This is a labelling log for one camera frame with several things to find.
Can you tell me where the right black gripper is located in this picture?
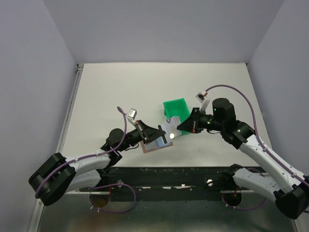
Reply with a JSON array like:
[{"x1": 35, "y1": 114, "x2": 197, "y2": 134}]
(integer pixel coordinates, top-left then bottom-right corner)
[{"x1": 177, "y1": 107, "x2": 225, "y2": 133}]

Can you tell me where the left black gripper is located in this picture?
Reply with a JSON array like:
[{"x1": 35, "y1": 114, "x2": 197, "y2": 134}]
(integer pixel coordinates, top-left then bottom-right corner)
[{"x1": 118, "y1": 120, "x2": 166, "y2": 152}]

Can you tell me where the tan leather card holder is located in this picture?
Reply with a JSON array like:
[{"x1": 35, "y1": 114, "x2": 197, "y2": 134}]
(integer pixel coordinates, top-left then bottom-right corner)
[{"x1": 140, "y1": 137, "x2": 173, "y2": 153}]

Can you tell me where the green plastic bin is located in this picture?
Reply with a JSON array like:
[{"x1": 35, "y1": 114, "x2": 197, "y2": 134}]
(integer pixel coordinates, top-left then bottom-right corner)
[{"x1": 163, "y1": 98, "x2": 190, "y2": 123}]

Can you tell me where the credit card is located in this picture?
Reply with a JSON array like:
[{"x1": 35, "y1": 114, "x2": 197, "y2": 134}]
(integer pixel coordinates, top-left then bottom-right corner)
[{"x1": 158, "y1": 116, "x2": 183, "y2": 144}]

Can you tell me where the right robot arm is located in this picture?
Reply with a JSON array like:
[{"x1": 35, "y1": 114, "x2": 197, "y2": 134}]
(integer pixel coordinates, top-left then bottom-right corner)
[{"x1": 177, "y1": 98, "x2": 309, "y2": 219}]

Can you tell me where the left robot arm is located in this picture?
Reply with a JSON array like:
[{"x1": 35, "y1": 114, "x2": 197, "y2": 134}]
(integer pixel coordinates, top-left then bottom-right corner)
[{"x1": 28, "y1": 120, "x2": 166, "y2": 206}]

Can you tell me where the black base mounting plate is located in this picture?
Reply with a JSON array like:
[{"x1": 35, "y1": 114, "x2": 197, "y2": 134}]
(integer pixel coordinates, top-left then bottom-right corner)
[{"x1": 81, "y1": 166, "x2": 242, "y2": 202}]

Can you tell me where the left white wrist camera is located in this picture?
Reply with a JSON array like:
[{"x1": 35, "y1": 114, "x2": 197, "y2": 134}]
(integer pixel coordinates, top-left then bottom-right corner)
[{"x1": 126, "y1": 108, "x2": 137, "y2": 125}]

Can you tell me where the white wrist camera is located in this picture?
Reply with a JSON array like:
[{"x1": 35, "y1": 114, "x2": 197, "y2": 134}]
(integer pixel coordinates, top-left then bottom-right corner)
[
  {"x1": 196, "y1": 90, "x2": 210, "y2": 112},
  {"x1": 126, "y1": 108, "x2": 137, "y2": 125}
]

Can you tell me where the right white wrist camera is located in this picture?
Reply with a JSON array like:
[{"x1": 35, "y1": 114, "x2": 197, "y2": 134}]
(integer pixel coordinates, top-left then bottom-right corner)
[{"x1": 196, "y1": 90, "x2": 210, "y2": 112}]

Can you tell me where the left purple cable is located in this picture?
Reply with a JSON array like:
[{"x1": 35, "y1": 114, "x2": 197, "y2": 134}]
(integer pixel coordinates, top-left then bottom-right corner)
[{"x1": 35, "y1": 106, "x2": 137, "y2": 213}]

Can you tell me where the purple cable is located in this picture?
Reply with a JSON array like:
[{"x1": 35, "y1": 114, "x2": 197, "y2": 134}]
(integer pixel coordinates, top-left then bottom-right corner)
[
  {"x1": 206, "y1": 84, "x2": 309, "y2": 211},
  {"x1": 35, "y1": 106, "x2": 137, "y2": 213}
]

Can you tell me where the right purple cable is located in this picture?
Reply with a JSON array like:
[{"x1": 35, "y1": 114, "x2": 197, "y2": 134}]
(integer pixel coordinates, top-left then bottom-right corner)
[{"x1": 206, "y1": 84, "x2": 309, "y2": 211}]

